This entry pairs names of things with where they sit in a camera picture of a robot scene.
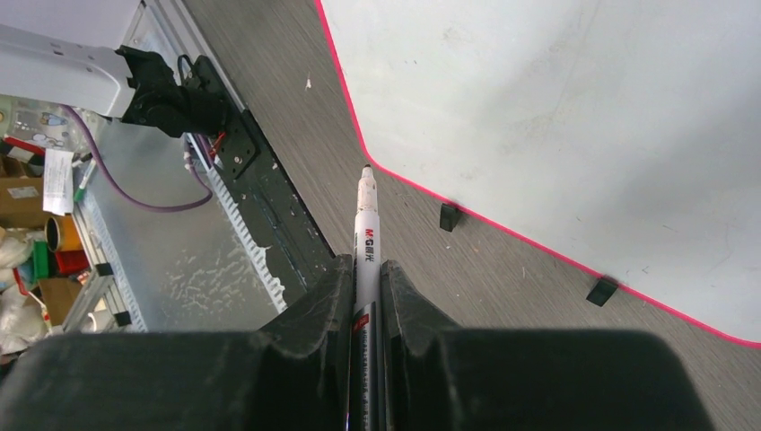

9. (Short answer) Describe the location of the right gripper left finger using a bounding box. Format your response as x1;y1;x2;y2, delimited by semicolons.
1;255;353;430

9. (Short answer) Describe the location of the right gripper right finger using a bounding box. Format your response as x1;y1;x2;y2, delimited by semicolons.
381;260;713;430

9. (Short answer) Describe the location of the white marker pen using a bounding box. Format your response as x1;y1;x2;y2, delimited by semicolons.
346;165;386;430

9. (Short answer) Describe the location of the pink framed whiteboard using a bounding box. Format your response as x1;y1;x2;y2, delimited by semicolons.
316;1;760;347

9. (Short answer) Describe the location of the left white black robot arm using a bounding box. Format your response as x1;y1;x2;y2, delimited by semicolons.
1;25;231;137

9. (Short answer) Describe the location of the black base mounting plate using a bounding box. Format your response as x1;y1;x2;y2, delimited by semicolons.
192;56;334;306

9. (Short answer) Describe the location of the cardboard box clutter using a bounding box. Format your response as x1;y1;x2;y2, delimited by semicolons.
0;94;100;358

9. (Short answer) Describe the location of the white slotted cable duct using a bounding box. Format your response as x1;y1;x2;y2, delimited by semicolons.
185;134;288;314

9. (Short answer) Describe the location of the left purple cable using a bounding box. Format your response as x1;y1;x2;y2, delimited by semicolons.
59;103;215;214

